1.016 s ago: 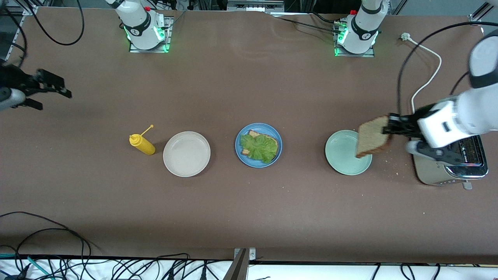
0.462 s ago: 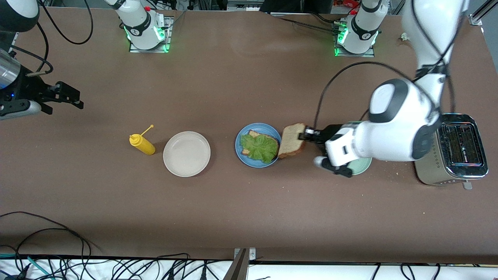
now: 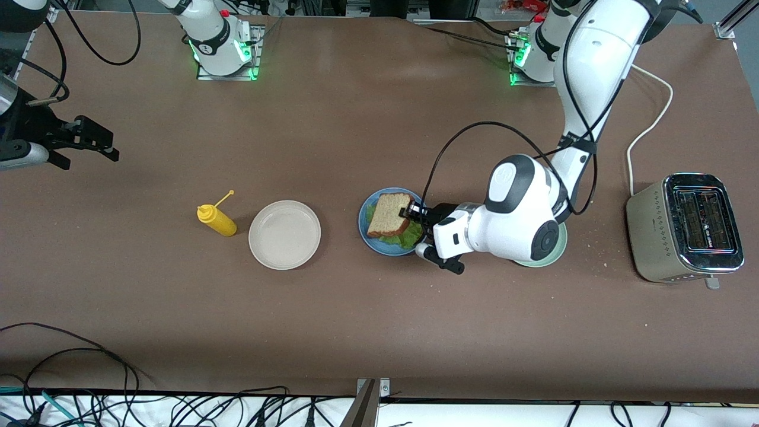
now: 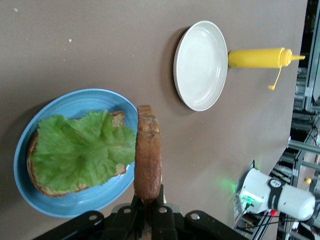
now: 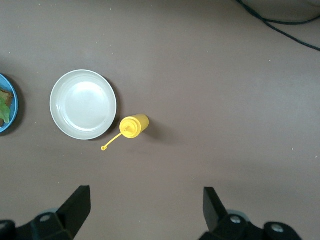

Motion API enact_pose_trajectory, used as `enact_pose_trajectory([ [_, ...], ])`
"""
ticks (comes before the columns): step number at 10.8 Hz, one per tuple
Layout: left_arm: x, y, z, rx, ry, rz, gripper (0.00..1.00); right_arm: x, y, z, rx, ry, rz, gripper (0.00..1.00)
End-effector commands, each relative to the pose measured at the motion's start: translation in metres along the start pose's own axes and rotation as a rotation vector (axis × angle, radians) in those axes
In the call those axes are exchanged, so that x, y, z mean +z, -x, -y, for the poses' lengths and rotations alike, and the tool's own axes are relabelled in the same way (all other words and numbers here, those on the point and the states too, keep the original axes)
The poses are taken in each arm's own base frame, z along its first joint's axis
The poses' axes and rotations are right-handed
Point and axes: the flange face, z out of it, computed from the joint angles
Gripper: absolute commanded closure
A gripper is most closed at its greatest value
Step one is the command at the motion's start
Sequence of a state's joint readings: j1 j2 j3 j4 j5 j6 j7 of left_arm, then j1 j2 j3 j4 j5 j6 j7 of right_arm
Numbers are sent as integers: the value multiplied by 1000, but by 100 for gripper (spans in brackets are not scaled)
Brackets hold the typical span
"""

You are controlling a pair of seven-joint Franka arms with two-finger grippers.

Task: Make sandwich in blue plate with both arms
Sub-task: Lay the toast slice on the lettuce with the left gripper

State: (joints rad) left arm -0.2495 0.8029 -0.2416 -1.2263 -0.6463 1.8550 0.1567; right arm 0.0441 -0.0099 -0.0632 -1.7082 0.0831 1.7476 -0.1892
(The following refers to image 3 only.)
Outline black left camera bracket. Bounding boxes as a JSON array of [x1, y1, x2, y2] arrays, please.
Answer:
[[423, 244, 466, 275]]

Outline yellow mustard squeeze bottle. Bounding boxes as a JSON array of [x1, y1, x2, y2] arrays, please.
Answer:
[[196, 190, 238, 237]]

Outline silver metal frame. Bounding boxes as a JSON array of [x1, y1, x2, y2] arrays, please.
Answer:
[[346, 0, 383, 18]]

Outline beige round plate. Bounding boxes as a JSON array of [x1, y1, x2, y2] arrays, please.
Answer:
[[248, 200, 322, 271]]

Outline blue round plate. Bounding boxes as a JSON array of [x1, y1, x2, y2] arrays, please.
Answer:
[[358, 187, 429, 257]]

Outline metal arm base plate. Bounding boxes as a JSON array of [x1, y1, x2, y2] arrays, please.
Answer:
[[196, 24, 264, 81], [507, 30, 561, 88]]

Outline green lettuce leaf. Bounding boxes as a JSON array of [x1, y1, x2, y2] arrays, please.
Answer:
[[365, 203, 425, 250]]

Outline aluminium frame post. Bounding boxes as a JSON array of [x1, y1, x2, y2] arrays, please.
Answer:
[[715, 0, 759, 41]]

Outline brown bread slice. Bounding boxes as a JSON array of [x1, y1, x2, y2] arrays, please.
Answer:
[[366, 192, 414, 238]]

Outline white power cord plug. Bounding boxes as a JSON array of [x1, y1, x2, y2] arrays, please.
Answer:
[[627, 64, 674, 196]]

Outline black base cable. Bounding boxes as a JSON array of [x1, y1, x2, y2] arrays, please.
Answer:
[[415, 17, 522, 53]]

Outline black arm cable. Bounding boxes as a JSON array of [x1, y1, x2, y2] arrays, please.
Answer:
[[420, 0, 703, 217], [0, 0, 142, 106]]

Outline beige silver toaster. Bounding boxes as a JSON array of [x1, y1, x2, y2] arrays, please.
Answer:
[[626, 173, 746, 290]]

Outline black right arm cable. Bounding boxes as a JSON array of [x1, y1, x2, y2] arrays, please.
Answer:
[[0, 0, 142, 106]]

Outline aluminium profile bar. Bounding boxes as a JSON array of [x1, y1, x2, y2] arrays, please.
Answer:
[[339, 380, 380, 427]]

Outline red object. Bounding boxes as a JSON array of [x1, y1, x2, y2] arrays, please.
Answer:
[[500, 0, 549, 15]]

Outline light green round plate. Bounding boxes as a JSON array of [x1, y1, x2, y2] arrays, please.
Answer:
[[513, 222, 569, 268]]

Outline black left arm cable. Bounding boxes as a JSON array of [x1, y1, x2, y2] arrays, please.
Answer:
[[420, 0, 703, 217]]

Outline teal cable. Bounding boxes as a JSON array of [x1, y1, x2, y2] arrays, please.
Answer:
[[0, 387, 81, 427]]

